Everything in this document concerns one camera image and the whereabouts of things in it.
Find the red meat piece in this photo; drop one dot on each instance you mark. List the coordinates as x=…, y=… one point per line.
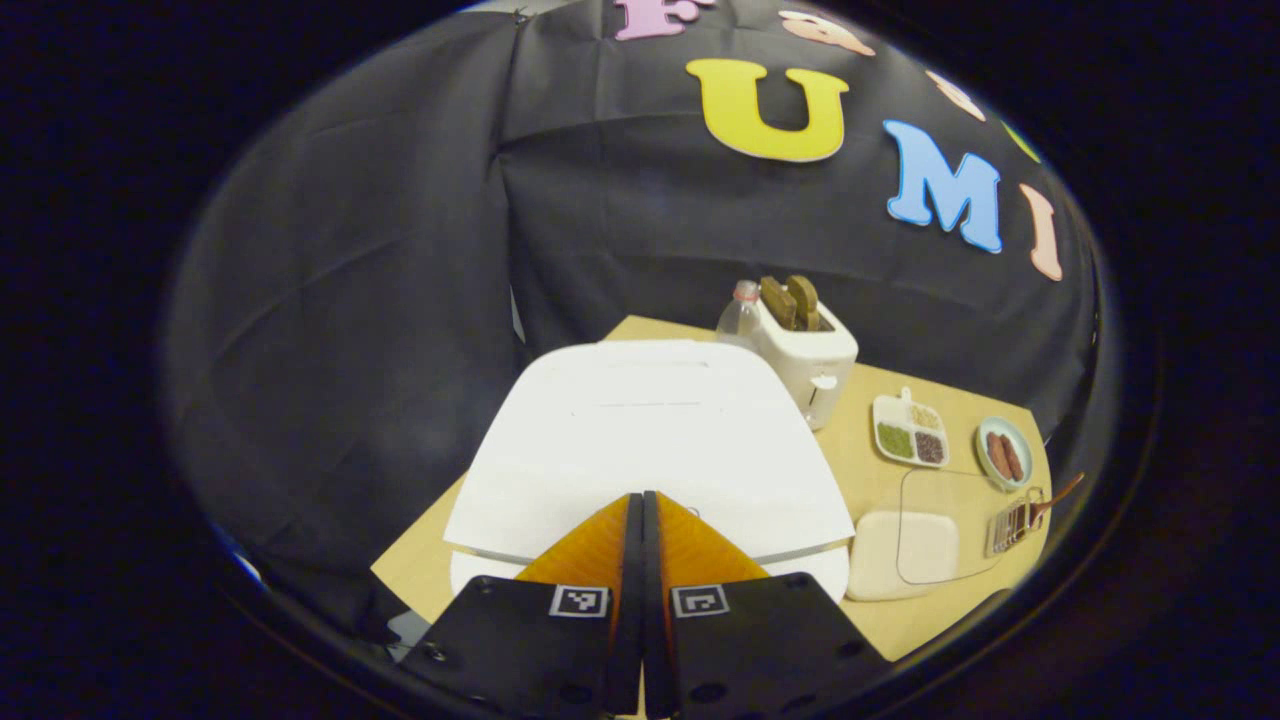
x=998, y=456
x=1013, y=456

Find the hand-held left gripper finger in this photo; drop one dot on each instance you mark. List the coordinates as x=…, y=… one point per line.
x=632, y=620
x=652, y=620

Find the white rice cooker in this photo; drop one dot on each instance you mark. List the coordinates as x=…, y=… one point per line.
x=640, y=430

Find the black backdrop cloth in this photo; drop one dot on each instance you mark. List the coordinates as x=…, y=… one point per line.
x=350, y=300

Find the clear rice container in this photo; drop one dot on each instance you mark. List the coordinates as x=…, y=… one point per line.
x=900, y=555

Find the pale green plate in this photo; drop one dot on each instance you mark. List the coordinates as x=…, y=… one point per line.
x=1003, y=455

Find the brown wooden spoon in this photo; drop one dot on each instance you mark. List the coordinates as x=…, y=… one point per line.
x=1058, y=495

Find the clear plastic water bottle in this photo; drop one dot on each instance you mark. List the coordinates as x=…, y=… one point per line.
x=737, y=320

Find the white divided grain dish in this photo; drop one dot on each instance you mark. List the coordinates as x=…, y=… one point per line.
x=908, y=430

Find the brown bread slice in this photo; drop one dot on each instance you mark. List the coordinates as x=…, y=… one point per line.
x=778, y=303
x=805, y=300

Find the white toaster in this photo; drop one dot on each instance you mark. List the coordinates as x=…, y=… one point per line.
x=815, y=375

